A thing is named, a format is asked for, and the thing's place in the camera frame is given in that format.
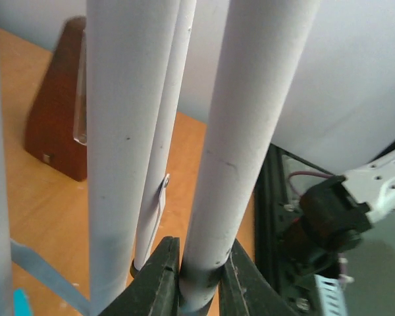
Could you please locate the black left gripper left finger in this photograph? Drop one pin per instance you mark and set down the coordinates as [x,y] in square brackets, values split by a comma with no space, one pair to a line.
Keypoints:
[154,290]

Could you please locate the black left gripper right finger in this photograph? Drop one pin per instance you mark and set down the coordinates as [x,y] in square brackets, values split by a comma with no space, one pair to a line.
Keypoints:
[244,291]

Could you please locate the brown wooden metronome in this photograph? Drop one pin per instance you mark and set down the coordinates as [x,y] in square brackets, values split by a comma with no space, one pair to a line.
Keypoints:
[49,127]

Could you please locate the white music stand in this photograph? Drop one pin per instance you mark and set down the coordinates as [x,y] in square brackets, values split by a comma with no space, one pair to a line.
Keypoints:
[135,53]

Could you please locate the clear plastic metronome cover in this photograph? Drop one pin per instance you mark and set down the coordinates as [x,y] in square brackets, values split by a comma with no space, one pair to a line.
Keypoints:
[80,108]

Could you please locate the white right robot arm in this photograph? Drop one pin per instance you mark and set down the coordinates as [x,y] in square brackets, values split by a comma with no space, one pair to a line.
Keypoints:
[337,211]

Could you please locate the black aluminium frame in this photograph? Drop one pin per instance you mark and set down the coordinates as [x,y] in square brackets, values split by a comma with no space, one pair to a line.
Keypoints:
[366,273]

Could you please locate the light blue cable duct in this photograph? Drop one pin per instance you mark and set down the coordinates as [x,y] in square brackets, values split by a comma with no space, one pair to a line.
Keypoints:
[331,296]

